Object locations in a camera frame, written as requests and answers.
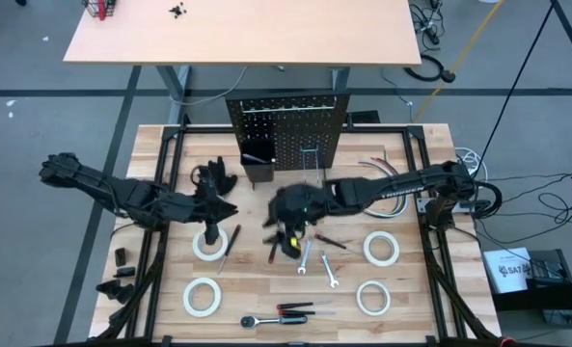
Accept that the black aluminium frame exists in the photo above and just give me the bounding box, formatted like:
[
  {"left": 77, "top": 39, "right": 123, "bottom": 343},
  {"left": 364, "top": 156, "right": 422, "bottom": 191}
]
[{"left": 90, "top": 113, "right": 499, "bottom": 347}]

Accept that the black work glove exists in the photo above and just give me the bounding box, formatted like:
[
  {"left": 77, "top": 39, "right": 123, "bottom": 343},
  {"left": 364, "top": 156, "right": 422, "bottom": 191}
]
[{"left": 191, "top": 156, "right": 239, "bottom": 197}]

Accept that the white printed booklet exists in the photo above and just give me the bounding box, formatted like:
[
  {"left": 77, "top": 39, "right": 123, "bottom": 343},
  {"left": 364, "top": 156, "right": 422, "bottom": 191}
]
[{"left": 481, "top": 246, "right": 533, "bottom": 295}]

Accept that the black-handled chrome ratchet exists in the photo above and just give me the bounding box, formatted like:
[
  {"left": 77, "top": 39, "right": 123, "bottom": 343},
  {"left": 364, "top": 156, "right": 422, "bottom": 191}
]
[{"left": 239, "top": 314, "right": 309, "bottom": 330}]

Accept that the chrome combination wrench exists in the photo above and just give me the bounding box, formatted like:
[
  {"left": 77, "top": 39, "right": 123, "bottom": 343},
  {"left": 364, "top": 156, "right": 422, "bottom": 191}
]
[
  {"left": 318, "top": 249, "right": 340, "bottom": 290},
  {"left": 297, "top": 235, "right": 316, "bottom": 276}
]

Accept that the coiled black floor cable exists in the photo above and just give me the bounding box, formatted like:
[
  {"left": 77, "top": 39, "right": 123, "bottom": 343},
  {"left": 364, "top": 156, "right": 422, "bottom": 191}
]
[{"left": 402, "top": 52, "right": 456, "bottom": 85}]

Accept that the grey floor cable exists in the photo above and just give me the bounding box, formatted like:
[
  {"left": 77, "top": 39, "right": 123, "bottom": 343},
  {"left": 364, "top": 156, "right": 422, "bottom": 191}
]
[{"left": 169, "top": 65, "right": 251, "bottom": 107}]

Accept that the white masking tape roll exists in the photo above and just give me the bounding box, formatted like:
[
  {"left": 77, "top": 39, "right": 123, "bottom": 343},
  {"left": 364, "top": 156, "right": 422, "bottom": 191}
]
[
  {"left": 191, "top": 226, "right": 230, "bottom": 263},
  {"left": 182, "top": 277, "right": 223, "bottom": 319},
  {"left": 355, "top": 280, "right": 393, "bottom": 317},
  {"left": 362, "top": 230, "right": 401, "bottom": 269}
]

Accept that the black pegboard bin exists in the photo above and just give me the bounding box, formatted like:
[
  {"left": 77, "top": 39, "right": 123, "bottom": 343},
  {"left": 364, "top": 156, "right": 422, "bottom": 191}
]
[{"left": 239, "top": 139, "right": 277, "bottom": 184}]

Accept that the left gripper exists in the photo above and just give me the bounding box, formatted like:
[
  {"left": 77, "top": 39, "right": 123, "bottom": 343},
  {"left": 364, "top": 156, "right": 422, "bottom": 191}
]
[{"left": 181, "top": 178, "right": 239, "bottom": 245}]

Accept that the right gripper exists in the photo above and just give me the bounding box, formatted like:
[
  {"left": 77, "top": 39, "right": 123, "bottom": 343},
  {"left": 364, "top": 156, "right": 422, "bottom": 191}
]
[{"left": 262, "top": 181, "right": 328, "bottom": 261}]

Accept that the yellow hanging cable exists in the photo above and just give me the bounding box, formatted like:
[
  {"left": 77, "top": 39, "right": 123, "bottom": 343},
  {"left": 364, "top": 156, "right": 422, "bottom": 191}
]
[{"left": 412, "top": 0, "right": 507, "bottom": 122}]

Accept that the large black plastic part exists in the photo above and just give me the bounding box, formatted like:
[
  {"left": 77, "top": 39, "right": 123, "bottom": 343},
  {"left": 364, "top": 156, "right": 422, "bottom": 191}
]
[{"left": 95, "top": 279, "right": 136, "bottom": 306}]

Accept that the thick black hanging cable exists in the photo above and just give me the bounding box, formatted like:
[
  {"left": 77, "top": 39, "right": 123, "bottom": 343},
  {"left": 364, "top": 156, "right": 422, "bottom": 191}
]
[{"left": 473, "top": 0, "right": 557, "bottom": 177}]

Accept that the black cable tangle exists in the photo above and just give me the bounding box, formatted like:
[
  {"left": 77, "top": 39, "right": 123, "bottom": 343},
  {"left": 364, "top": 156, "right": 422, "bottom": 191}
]
[{"left": 407, "top": 0, "right": 447, "bottom": 52}]

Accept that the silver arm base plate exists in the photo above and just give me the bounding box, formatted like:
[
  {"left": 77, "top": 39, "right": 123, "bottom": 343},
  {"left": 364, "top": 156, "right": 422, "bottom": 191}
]
[{"left": 415, "top": 195, "right": 460, "bottom": 213}]

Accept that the white cable bunch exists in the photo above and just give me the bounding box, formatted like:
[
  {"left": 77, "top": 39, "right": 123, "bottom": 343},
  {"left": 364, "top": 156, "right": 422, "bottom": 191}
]
[{"left": 453, "top": 146, "right": 483, "bottom": 174}]

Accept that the chrome wrench rack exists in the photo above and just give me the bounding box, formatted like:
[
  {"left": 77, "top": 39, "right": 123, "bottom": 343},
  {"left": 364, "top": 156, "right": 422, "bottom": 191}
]
[{"left": 236, "top": 95, "right": 340, "bottom": 117}]

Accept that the black cart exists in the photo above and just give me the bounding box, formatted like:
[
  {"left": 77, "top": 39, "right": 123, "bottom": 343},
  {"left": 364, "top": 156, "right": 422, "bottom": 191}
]
[{"left": 487, "top": 248, "right": 572, "bottom": 330}]

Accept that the black metal pegboard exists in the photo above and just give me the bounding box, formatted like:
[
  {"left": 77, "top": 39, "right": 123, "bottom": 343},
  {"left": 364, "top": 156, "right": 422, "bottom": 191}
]
[{"left": 225, "top": 90, "right": 352, "bottom": 190}]

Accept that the chrome wire pegboard hook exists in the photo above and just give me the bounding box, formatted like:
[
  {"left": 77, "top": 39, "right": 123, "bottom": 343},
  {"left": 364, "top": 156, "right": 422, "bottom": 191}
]
[{"left": 300, "top": 146, "right": 321, "bottom": 185}]

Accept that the multicoloured cable bundle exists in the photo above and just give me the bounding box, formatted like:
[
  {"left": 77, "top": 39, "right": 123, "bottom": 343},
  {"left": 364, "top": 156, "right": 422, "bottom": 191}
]
[{"left": 356, "top": 149, "right": 411, "bottom": 219}]

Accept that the beige desk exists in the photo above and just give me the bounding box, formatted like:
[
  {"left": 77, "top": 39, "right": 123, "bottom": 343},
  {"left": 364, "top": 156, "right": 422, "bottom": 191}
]
[{"left": 62, "top": 0, "right": 423, "bottom": 127}]

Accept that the black wire basket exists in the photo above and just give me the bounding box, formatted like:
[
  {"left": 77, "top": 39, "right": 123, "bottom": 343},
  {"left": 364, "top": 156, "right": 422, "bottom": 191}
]
[{"left": 80, "top": 0, "right": 119, "bottom": 19}]

